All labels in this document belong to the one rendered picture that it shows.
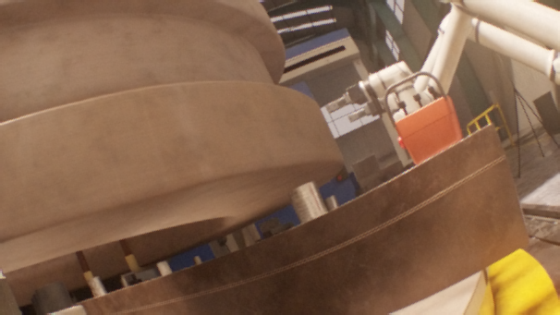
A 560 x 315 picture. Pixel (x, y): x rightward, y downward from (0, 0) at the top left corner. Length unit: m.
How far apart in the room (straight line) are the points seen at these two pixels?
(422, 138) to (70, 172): 0.88
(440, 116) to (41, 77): 1.10
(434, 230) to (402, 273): 0.15
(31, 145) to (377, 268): 0.99
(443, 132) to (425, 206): 0.20
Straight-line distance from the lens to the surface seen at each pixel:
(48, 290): 0.67
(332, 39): 6.64
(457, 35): 1.65
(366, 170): 2.48
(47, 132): 1.09
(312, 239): 1.45
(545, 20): 1.25
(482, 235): 1.33
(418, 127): 1.32
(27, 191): 1.02
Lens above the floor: 0.68
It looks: 7 degrees up
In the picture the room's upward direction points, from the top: 24 degrees counter-clockwise
